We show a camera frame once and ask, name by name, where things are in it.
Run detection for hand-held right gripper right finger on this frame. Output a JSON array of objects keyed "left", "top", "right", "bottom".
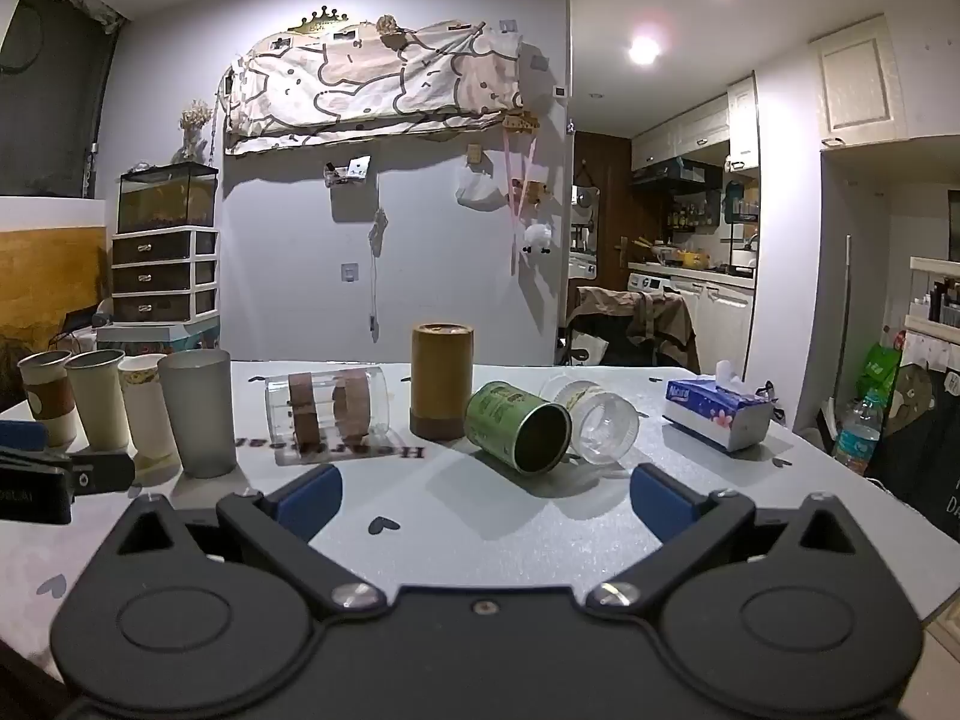
[{"left": 585, "top": 465, "right": 875, "bottom": 616}]

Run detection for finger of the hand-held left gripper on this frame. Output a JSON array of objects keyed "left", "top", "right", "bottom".
[
  {"left": 0, "top": 447, "right": 137, "bottom": 497},
  {"left": 0, "top": 421, "right": 50, "bottom": 449}
]

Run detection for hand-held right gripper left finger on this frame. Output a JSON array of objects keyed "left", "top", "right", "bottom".
[{"left": 97, "top": 465, "right": 389, "bottom": 620}]

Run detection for green tin cup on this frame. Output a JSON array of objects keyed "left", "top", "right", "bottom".
[{"left": 464, "top": 380, "right": 573, "bottom": 476}]

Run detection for paper cup with brown sleeve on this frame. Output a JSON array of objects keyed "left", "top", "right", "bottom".
[{"left": 18, "top": 350, "right": 78, "bottom": 446}]

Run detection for beige plastic cup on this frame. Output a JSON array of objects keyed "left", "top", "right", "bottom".
[{"left": 65, "top": 349, "right": 130, "bottom": 452}]

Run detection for white patterned paper cup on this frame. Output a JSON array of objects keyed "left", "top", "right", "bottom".
[{"left": 118, "top": 353, "right": 178, "bottom": 460}]

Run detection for clear plastic jar cup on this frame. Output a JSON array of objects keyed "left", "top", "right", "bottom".
[{"left": 539, "top": 376, "right": 641, "bottom": 466}]

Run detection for clear cup with brown bands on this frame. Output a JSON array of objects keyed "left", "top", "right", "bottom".
[{"left": 264, "top": 364, "right": 392, "bottom": 452}]

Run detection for frosted grey plastic cup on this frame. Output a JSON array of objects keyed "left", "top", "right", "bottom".
[{"left": 157, "top": 349, "right": 239, "bottom": 479}]

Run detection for brown bamboo cup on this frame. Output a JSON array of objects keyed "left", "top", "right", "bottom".
[{"left": 409, "top": 322, "right": 477, "bottom": 440}]

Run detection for blue and white tissue pack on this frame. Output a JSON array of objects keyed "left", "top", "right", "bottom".
[{"left": 662, "top": 361, "right": 778, "bottom": 453}]

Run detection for teal storage box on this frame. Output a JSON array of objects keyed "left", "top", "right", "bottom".
[{"left": 95, "top": 318, "right": 221, "bottom": 358}]

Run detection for wooden board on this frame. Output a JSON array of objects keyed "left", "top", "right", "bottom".
[{"left": 0, "top": 224, "right": 104, "bottom": 361}]

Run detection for chair with draped clothes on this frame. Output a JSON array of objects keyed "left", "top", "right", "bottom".
[{"left": 564, "top": 286, "right": 700, "bottom": 375}]

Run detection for white drawer unit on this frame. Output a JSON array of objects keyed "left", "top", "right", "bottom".
[{"left": 110, "top": 226, "right": 221, "bottom": 324}]

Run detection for clear water bottle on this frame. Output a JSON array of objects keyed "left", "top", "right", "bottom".
[{"left": 832, "top": 388, "right": 887, "bottom": 476}]

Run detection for green shopping bag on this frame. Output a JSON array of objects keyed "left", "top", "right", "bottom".
[{"left": 855, "top": 341, "right": 905, "bottom": 400}]

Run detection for white pole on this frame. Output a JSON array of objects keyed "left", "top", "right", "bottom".
[{"left": 838, "top": 235, "right": 854, "bottom": 392}]

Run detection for black bag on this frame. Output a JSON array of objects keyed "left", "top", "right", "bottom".
[{"left": 868, "top": 362, "right": 960, "bottom": 535}]

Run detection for glass fish tank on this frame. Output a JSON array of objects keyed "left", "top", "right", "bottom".
[{"left": 116, "top": 160, "right": 221, "bottom": 234}]

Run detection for brown wooden door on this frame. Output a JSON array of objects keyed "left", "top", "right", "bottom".
[{"left": 573, "top": 130, "right": 632, "bottom": 293}]

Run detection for black range hood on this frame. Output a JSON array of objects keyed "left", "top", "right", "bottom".
[{"left": 628, "top": 156, "right": 725, "bottom": 190}]

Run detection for white shelf with bottles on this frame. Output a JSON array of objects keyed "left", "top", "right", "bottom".
[{"left": 903, "top": 255, "right": 960, "bottom": 332}]

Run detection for dark window curtain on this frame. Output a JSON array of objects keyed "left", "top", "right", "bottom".
[{"left": 0, "top": 0, "right": 125, "bottom": 200}]

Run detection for dried flowers in vase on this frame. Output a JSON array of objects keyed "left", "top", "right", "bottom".
[{"left": 178, "top": 98, "right": 213, "bottom": 164}]

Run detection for gold crown ornament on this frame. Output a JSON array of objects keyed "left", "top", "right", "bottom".
[{"left": 286, "top": 5, "right": 354, "bottom": 35}]

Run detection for hanging white cable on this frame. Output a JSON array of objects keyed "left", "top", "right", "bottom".
[{"left": 366, "top": 178, "right": 389, "bottom": 347}]

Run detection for printed wall cloth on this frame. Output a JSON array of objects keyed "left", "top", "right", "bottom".
[{"left": 223, "top": 18, "right": 527, "bottom": 158}]

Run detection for white wall cabinet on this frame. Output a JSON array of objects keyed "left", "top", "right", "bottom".
[{"left": 808, "top": 13, "right": 902, "bottom": 149}]

